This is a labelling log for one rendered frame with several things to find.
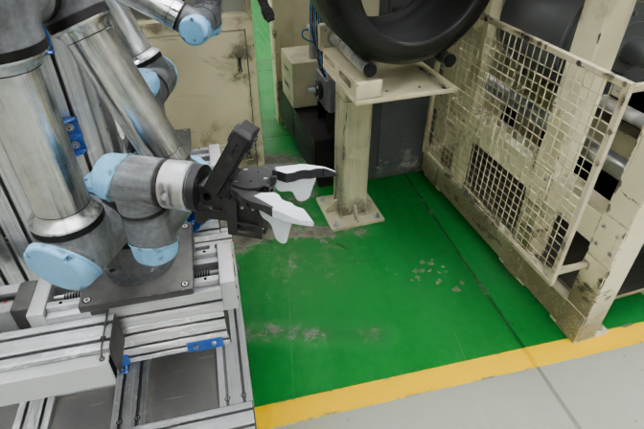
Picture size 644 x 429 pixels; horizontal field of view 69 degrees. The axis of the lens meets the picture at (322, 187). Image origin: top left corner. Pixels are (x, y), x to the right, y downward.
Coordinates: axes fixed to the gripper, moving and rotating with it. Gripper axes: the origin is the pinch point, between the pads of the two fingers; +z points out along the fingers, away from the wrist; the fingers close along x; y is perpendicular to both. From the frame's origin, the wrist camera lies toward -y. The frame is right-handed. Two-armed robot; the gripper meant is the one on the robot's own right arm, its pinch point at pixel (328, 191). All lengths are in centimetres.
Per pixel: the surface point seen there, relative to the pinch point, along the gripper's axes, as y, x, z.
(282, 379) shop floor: 101, -49, -23
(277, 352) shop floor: 99, -59, -27
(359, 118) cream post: 35, -133, -13
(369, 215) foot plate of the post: 87, -141, -6
